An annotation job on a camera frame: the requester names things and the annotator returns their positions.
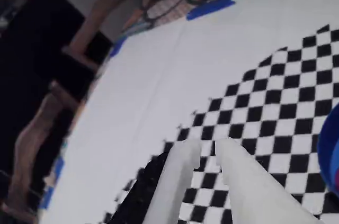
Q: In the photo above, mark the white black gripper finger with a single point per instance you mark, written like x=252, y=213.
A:
x=169, y=181

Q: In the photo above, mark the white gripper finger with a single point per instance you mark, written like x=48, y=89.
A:
x=251, y=195

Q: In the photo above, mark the brown wooden chair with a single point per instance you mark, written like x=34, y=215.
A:
x=26, y=142
x=91, y=26

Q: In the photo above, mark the blue painter tape strip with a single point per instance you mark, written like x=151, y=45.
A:
x=117, y=46
x=209, y=10
x=54, y=176

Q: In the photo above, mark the blue round plastic box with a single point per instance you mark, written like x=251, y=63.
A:
x=327, y=134

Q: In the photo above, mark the checkerboard printed white paper mat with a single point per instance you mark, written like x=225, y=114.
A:
x=159, y=75

